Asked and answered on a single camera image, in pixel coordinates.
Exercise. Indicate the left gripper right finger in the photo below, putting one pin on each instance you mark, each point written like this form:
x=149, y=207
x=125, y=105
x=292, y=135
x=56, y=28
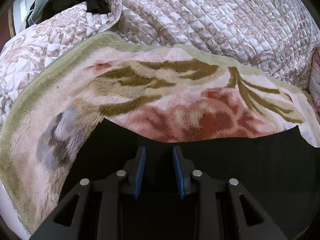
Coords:
x=227, y=210

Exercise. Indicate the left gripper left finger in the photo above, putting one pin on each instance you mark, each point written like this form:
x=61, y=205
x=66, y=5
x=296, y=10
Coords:
x=90, y=209

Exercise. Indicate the black pants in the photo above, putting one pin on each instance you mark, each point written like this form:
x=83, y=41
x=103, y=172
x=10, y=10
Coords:
x=281, y=171

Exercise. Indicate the floral fleece blanket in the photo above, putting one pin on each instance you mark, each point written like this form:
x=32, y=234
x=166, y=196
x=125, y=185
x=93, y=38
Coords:
x=169, y=94

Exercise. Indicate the pink floral rolled comforter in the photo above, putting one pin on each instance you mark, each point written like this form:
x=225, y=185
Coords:
x=314, y=76

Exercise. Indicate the quilted floral bedspread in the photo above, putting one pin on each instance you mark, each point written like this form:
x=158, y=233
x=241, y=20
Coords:
x=275, y=36

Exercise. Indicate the dark wooden headboard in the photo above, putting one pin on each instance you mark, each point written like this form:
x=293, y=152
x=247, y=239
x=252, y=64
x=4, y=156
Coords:
x=11, y=22

